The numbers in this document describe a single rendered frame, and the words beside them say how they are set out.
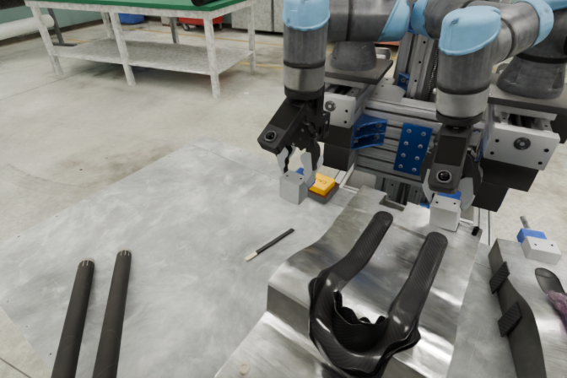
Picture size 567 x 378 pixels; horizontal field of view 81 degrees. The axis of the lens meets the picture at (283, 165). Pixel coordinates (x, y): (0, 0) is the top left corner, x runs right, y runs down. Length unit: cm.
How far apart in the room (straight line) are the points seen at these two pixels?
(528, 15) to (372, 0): 24
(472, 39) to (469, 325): 49
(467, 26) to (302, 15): 23
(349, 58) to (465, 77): 58
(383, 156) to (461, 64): 67
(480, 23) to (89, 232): 87
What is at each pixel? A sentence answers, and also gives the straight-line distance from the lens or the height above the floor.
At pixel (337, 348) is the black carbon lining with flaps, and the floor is 87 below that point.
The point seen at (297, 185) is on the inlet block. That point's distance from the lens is 69.
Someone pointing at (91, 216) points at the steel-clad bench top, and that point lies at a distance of 97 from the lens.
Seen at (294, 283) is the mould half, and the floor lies 93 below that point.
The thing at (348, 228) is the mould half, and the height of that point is 88.
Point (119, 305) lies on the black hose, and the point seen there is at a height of 87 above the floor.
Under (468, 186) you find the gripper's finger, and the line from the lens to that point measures 69.
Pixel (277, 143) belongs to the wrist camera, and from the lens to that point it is 58.
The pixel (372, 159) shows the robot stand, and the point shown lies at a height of 74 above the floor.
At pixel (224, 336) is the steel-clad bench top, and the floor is 80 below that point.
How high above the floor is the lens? 137
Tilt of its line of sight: 34 degrees down
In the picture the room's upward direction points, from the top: straight up
